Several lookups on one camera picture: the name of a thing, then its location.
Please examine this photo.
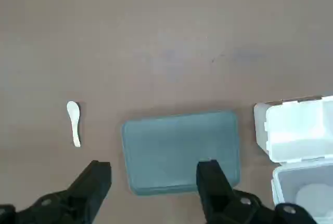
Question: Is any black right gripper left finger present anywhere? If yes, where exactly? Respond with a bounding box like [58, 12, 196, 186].
[0, 160, 112, 224]

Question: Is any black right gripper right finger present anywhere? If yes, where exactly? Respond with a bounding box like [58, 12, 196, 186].
[196, 159, 322, 224]

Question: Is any translucent plastic container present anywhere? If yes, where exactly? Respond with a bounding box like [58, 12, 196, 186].
[270, 160, 333, 224]

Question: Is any translucent container lid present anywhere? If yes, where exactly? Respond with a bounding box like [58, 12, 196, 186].
[253, 95, 333, 169]

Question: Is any dark grey rectangular tray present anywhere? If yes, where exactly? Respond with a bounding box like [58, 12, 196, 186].
[121, 109, 240, 196]

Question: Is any small white spoon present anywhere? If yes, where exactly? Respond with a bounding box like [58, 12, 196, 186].
[67, 101, 82, 148]

